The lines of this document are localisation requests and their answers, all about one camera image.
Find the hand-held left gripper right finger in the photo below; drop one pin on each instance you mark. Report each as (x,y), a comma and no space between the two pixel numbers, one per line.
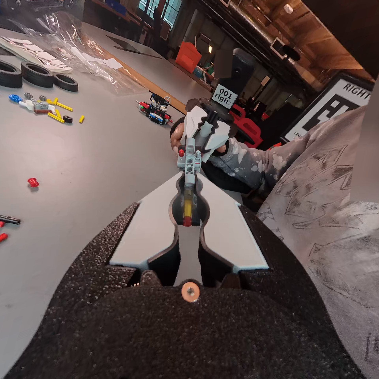
(231,237)

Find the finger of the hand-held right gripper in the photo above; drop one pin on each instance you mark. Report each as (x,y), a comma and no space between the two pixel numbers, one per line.
(194,121)
(219,136)

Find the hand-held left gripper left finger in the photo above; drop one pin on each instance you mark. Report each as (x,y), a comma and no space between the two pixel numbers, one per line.
(145,234)

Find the grey toy brick assembly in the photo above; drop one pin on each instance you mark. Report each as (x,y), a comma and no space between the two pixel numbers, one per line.
(189,165)

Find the pile of small connector pins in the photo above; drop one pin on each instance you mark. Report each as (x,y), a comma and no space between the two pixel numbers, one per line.
(10,220)

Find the person's right forearm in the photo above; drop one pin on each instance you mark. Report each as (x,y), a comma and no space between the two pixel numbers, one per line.
(251,165)

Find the wood edged grey desk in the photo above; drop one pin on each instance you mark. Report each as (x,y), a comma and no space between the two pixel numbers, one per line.
(165,74)

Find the person's right hand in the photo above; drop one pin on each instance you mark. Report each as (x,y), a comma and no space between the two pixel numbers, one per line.
(178,137)

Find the red plastic seat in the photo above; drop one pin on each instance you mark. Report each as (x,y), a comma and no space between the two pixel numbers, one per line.
(250,131)
(239,110)

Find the small toy brick car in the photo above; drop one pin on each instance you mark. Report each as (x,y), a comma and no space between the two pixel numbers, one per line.
(155,111)

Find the black round lamp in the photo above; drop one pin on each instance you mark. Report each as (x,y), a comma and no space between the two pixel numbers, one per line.
(290,52)

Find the orange storage bin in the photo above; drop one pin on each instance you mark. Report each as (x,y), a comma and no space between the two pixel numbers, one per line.
(188,57)

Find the person's grey sweatshirt torso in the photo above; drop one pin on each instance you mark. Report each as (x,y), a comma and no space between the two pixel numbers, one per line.
(325,237)

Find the black white printed sign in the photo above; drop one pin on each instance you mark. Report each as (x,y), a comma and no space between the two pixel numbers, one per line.
(334,100)

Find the clear plastic bag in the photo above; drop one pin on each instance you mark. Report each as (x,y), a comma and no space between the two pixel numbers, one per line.
(97,50)

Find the red toy bush piece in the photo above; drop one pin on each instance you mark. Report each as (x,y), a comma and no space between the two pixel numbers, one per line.
(33,182)

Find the black toy gear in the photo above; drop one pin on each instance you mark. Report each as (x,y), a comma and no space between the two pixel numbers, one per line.
(67,119)

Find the black toy tyre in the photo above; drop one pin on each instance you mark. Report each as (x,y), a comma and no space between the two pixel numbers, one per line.
(37,77)
(65,84)
(9,78)

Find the pile of mixed toy pieces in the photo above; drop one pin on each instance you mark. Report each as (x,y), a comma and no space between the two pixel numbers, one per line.
(44,106)

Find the blue toy gear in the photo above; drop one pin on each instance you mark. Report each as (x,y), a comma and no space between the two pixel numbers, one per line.
(14,98)

